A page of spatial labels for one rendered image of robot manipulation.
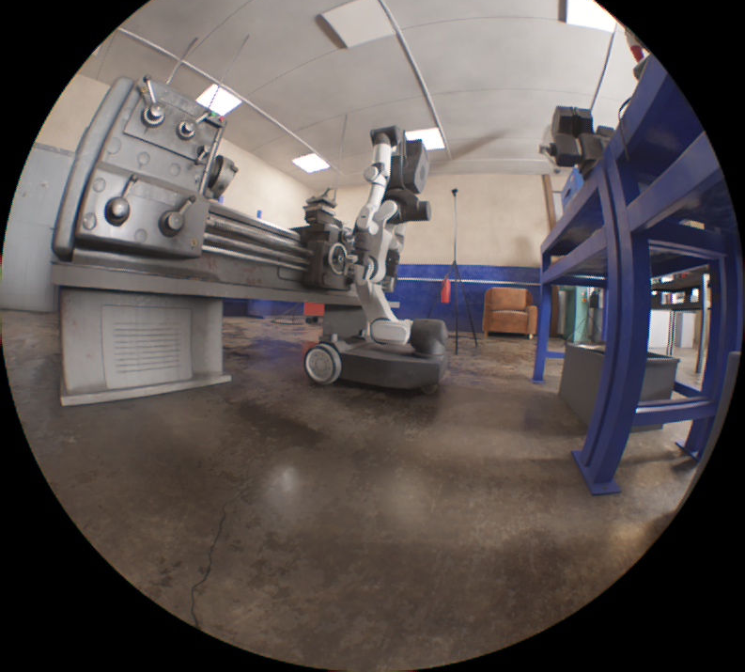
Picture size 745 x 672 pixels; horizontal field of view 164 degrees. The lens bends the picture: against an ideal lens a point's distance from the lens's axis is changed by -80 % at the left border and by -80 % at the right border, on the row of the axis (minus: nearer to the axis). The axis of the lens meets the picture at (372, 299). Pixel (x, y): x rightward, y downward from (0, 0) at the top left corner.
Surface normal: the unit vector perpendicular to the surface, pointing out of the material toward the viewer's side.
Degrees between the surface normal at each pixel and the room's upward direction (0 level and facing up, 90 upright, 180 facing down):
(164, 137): 90
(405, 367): 90
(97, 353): 90
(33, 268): 90
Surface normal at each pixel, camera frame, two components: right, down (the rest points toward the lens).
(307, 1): -0.07, 1.00
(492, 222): -0.42, -0.05
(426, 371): -0.06, -0.03
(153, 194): 0.91, 0.05
